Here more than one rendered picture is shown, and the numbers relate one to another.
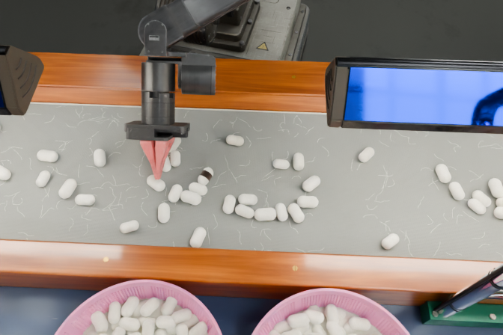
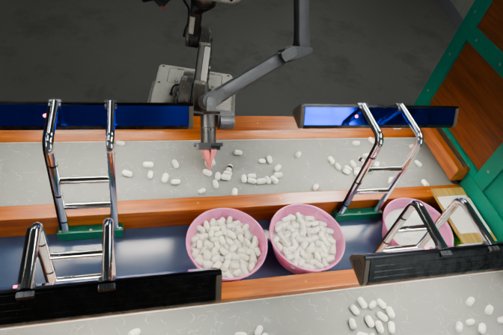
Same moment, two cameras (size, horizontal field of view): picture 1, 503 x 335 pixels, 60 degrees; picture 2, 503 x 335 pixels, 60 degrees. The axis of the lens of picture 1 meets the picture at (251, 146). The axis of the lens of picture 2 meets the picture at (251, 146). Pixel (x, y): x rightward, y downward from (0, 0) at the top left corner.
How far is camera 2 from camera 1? 98 cm
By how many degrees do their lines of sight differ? 20
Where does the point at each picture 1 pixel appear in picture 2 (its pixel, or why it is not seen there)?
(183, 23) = (221, 97)
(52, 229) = (162, 196)
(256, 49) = not seen: hidden behind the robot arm
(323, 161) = (279, 158)
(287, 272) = (278, 200)
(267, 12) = not seen: hidden behind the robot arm
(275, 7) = not seen: hidden behind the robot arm
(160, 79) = (212, 122)
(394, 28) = (279, 105)
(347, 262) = (301, 194)
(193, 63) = (224, 114)
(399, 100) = (320, 117)
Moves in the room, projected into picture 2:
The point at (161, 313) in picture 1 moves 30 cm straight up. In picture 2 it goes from (225, 224) to (240, 167)
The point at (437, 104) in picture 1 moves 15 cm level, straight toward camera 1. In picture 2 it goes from (331, 118) to (321, 146)
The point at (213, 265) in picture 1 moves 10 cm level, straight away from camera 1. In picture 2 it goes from (246, 200) to (233, 180)
